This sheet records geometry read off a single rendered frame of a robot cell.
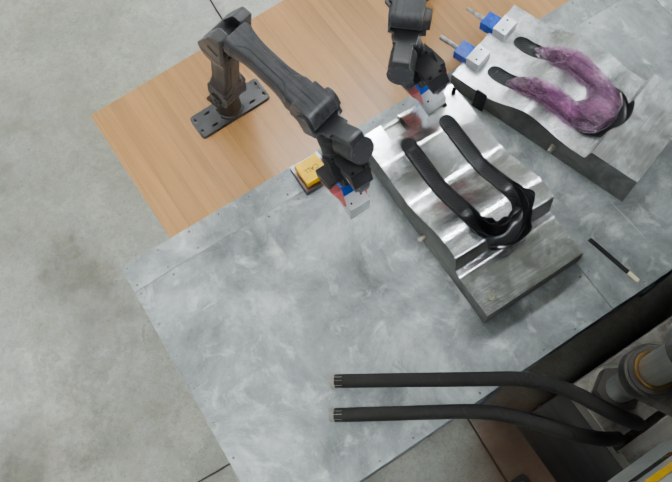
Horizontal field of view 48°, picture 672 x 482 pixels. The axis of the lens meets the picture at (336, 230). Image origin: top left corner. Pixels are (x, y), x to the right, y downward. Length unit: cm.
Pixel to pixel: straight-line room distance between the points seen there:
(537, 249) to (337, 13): 82
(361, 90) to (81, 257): 129
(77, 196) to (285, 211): 124
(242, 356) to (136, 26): 179
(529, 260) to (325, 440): 59
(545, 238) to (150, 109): 102
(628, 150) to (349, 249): 66
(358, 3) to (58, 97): 143
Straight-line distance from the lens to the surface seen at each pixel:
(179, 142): 193
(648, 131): 185
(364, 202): 162
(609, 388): 169
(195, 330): 174
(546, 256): 172
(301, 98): 145
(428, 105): 175
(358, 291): 172
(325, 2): 209
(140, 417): 258
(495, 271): 169
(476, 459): 247
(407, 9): 157
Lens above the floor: 245
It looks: 69 degrees down
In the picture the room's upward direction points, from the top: 9 degrees counter-clockwise
